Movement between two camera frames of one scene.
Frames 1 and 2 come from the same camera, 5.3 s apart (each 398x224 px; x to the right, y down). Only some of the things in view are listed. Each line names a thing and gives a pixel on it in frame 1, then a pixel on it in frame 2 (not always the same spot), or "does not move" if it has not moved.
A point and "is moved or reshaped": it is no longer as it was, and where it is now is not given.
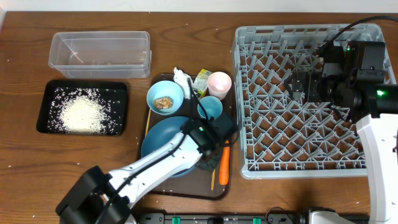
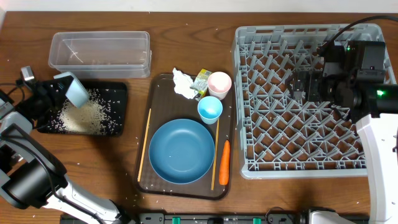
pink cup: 219,84 does not move
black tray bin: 83,107 does not move
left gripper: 212,167 to 38,93
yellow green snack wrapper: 201,82 does not move
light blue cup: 212,106 does not move
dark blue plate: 161,132 is moved or reshaped
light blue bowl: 165,98 to 76,92
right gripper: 312,78 does not move
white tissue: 182,78 does not move
